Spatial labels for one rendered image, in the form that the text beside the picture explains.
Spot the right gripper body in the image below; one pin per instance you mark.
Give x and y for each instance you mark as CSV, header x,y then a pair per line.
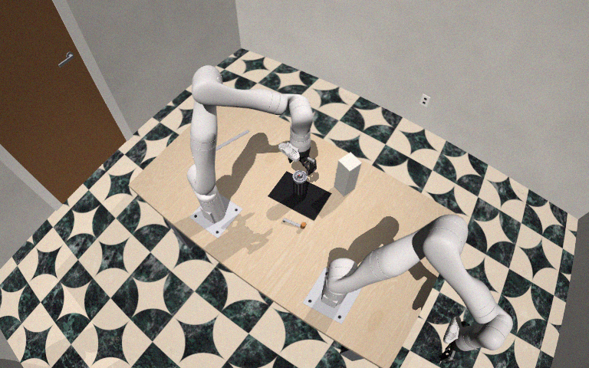
x,y
455,348

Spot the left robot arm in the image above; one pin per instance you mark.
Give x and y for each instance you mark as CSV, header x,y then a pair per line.
x,y
209,91

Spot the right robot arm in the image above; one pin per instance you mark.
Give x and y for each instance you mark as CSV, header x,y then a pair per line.
x,y
443,240

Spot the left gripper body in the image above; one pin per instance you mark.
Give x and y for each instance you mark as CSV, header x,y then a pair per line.
x,y
305,154

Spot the black rectangular mat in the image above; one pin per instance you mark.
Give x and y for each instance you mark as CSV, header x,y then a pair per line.
x,y
310,207

